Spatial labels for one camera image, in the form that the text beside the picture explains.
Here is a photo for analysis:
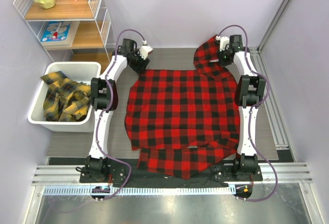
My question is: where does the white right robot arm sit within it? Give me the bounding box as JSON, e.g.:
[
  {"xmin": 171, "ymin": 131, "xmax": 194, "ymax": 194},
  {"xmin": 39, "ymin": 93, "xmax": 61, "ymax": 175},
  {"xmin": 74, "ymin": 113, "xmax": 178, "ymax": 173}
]
[{"xmin": 215, "ymin": 35, "xmax": 266, "ymax": 180}]

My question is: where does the white plastic bin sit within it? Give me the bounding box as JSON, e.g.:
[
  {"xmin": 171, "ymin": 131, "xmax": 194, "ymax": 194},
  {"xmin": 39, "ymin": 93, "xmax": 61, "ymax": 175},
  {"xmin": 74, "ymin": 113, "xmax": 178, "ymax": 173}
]
[{"xmin": 28, "ymin": 62, "xmax": 101, "ymax": 133}]

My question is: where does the yellow plaid shirt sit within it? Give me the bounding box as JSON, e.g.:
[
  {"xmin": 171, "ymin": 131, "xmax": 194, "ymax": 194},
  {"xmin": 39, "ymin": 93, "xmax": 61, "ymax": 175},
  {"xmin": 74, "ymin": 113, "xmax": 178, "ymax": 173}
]
[{"xmin": 41, "ymin": 71, "xmax": 91, "ymax": 122}]

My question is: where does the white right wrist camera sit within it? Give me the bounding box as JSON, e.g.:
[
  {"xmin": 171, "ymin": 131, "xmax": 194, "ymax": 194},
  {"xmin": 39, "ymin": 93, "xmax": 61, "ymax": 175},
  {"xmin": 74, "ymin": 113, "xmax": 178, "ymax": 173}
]
[{"xmin": 215, "ymin": 35, "xmax": 229, "ymax": 51}]

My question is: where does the red black plaid shirt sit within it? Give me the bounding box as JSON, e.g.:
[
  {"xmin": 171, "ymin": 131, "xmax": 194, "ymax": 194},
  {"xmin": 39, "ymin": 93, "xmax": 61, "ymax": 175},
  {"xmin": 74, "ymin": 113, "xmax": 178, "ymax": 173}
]
[{"xmin": 125, "ymin": 37, "xmax": 240, "ymax": 179}]

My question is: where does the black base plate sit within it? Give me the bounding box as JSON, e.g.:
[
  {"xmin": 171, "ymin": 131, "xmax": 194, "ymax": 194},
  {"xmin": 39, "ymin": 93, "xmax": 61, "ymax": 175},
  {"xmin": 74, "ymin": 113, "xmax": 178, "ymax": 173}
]
[{"xmin": 76, "ymin": 157, "xmax": 263, "ymax": 189}]

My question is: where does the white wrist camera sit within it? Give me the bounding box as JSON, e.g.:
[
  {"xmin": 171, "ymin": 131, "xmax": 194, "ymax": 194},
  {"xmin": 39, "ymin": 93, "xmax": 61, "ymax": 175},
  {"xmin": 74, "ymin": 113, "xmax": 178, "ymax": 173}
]
[
  {"xmin": 215, "ymin": 35, "xmax": 229, "ymax": 51},
  {"xmin": 139, "ymin": 40, "xmax": 154, "ymax": 60}
]

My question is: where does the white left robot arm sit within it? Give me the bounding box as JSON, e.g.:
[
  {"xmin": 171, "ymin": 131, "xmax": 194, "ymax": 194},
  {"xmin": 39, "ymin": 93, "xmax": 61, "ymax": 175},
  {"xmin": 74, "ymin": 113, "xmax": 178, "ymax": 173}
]
[{"xmin": 80, "ymin": 39, "xmax": 153, "ymax": 183}]

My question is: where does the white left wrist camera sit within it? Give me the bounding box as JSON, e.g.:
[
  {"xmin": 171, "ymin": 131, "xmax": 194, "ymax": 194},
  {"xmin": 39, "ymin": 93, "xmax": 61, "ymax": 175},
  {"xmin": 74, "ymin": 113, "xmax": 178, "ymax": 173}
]
[{"xmin": 139, "ymin": 40, "xmax": 154, "ymax": 60}]

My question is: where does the slotted aluminium rail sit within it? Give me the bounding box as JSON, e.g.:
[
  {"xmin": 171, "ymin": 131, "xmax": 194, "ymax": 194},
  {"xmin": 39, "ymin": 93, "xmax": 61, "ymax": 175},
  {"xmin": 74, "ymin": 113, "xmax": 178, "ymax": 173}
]
[{"xmin": 43, "ymin": 185, "xmax": 236, "ymax": 197}]

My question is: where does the white wire shelf rack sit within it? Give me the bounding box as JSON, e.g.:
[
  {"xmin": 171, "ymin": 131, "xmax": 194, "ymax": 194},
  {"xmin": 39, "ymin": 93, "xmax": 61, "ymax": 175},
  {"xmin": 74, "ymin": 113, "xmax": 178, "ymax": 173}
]
[{"xmin": 13, "ymin": 0, "xmax": 115, "ymax": 70}]

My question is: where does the blue white picture book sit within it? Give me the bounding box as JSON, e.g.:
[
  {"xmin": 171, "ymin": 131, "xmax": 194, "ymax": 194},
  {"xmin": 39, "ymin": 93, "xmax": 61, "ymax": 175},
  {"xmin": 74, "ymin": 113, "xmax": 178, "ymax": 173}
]
[{"xmin": 40, "ymin": 21, "xmax": 72, "ymax": 47}]

